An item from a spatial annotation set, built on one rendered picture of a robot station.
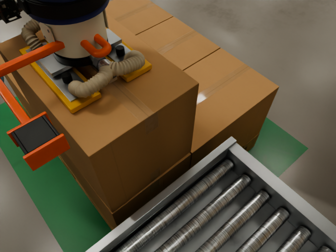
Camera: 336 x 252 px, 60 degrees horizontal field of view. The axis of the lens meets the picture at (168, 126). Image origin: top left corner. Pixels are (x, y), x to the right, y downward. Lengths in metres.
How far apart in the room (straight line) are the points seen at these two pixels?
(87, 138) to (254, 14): 2.50
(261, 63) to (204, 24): 0.68
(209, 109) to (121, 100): 0.60
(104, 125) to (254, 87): 0.90
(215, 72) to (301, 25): 1.64
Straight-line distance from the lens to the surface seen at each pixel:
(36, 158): 0.63
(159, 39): 1.74
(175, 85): 0.90
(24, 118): 0.70
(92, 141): 0.79
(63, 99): 0.88
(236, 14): 3.03
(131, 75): 0.91
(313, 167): 2.01
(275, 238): 1.20
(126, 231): 1.04
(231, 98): 1.44
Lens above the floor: 1.58
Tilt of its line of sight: 53 degrees down
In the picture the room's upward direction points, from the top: straight up
